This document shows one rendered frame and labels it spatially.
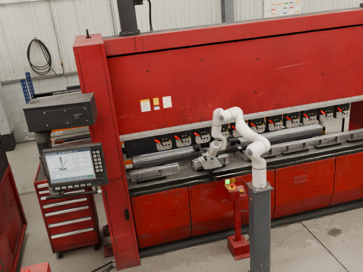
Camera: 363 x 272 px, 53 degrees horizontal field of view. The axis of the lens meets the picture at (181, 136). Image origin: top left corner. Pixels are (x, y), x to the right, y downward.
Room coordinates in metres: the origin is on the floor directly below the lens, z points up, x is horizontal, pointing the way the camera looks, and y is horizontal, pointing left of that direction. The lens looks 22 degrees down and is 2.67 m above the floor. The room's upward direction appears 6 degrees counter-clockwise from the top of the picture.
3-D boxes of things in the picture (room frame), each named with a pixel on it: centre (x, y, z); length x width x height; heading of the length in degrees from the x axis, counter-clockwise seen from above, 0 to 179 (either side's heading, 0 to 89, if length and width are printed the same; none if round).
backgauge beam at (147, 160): (3.83, -0.57, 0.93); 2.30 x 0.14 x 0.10; 101
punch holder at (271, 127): (3.62, -0.99, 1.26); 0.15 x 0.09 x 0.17; 101
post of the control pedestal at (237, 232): (3.17, -0.49, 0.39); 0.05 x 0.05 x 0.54; 12
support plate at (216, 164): (3.33, -0.26, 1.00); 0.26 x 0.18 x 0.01; 11
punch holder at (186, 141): (3.43, -0.01, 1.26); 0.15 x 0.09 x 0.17; 101
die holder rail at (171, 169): (3.36, 0.31, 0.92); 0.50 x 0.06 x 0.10; 101
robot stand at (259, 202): (2.78, -0.64, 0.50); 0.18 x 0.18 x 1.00; 12
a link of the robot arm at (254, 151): (2.76, -0.61, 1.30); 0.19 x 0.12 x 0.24; 128
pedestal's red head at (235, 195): (3.17, -0.49, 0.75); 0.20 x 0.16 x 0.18; 102
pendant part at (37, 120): (2.74, 0.91, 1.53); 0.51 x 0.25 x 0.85; 94
